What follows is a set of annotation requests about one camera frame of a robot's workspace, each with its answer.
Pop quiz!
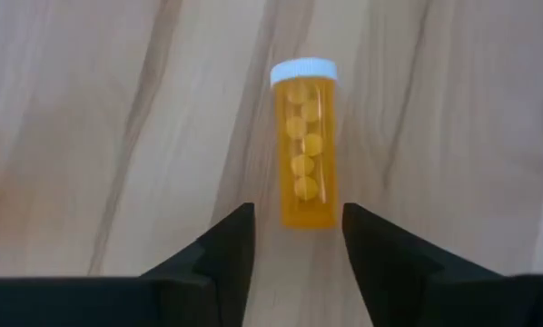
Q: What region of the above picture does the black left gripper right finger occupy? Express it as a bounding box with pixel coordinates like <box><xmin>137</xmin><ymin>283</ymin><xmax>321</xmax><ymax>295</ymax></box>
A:
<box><xmin>341</xmin><ymin>202</ymin><xmax>543</xmax><ymax>327</ymax></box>

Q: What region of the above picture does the amber bottle with round pills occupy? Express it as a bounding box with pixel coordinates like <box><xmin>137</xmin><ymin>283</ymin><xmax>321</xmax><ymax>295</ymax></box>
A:
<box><xmin>269</xmin><ymin>56</ymin><xmax>340</xmax><ymax>231</ymax></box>

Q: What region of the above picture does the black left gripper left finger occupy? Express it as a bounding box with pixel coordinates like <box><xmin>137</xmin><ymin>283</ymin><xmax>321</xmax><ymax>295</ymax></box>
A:
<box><xmin>0</xmin><ymin>202</ymin><xmax>256</xmax><ymax>327</ymax></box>

